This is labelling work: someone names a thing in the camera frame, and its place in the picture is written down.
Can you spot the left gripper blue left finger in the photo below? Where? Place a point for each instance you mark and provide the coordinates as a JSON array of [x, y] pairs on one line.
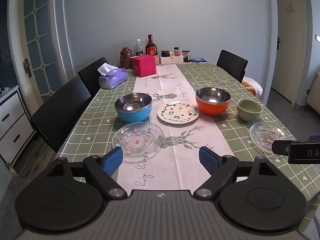
[[111, 161]]

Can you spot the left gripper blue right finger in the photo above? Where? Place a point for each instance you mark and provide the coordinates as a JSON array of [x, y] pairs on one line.
[[209, 160]]

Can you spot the clear glass plate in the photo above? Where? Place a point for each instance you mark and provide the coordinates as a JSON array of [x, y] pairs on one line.
[[264, 134], [139, 141]]

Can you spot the blue steel bowl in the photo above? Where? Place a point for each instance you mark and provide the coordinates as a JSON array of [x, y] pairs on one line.
[[134, 107]]

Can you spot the white painted ceramic plate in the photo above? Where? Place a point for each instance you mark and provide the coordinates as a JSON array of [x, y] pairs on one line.
[[178, 113]]

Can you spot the orange steel bowl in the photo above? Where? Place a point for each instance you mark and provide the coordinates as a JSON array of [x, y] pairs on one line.
[[212, 101]]

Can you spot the green ceramic bowl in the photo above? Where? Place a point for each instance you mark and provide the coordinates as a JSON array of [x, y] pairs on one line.
[[248, 110]]

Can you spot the pink deer table runner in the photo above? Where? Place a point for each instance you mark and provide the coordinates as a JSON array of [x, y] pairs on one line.
[[176, 164]]

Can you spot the near left black chair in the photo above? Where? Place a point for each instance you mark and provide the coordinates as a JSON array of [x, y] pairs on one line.
[[55, 119]]

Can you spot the black chair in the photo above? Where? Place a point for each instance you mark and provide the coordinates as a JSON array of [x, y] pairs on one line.
[[55, 119], [233, 64], [90, 76]]

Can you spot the cream right door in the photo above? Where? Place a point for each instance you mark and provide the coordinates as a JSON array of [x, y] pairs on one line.
[[291, 46]]

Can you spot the purple tissue pack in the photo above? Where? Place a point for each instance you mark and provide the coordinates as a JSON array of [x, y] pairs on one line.
[[111, 76]]

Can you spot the far left black chair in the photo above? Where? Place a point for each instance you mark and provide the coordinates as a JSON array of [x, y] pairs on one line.
[[90, 76]]

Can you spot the right black chair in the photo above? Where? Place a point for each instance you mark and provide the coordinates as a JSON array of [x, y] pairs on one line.
[[233, 64]]

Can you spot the white drawer cabinet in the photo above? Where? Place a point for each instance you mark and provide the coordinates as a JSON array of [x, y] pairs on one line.
[[16, 130]]

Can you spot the pink square box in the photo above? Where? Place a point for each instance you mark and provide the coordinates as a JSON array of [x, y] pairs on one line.
[[144, 65]]

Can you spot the blue flat packet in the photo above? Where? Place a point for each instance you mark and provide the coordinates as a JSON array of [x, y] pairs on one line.
[[198, 60]]

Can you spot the white flat box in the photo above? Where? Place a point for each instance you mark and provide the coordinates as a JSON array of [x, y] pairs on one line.
[[171, 60]]

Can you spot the brown figurine jar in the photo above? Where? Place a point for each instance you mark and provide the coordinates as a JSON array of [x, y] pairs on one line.
[[125, 57]]

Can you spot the dark glass jar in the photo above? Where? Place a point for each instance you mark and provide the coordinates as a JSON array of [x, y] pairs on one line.
[[186, 55]]

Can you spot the red label small bottle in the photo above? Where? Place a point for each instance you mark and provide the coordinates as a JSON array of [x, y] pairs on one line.
[[176, 51]]

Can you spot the clear water bottle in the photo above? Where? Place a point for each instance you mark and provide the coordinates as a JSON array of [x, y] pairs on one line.
[[138, 48]]

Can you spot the dark lidded jar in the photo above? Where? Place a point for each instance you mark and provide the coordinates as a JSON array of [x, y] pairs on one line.
[[165, 53]]

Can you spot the brown liquor bottle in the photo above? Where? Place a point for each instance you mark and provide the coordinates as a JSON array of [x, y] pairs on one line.
[[151, 48]]

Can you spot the white glass panel door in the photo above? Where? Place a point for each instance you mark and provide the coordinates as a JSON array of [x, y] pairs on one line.
[[41, 62]]

